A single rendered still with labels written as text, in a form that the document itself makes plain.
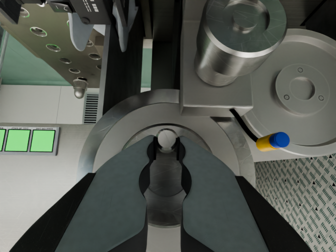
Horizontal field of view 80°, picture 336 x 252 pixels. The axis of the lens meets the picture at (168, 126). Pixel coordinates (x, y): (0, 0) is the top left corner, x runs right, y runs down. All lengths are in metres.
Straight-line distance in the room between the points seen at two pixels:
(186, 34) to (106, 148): 0.11
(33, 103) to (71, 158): 3.03
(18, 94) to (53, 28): 3.33
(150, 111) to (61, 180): 0.41
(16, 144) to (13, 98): 3.15
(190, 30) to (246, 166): 0.12
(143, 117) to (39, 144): 0.44
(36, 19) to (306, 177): 0.44
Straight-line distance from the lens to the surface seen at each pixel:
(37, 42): 0.45
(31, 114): 3.51
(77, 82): 0.56
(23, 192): 0.60
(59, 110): 3.33
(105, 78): 0.20
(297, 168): 0.33
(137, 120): 0.17
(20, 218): 0.60
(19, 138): 0.61
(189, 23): 0.17
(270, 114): 0.20
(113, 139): 0.17
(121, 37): 0.19
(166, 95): 0.18
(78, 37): 0.21
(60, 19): 0.38
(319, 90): 0.23
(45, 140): 0.57
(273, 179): 0.39
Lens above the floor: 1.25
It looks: 12 degrees down
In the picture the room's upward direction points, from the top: 179 degrees counter-clockwise
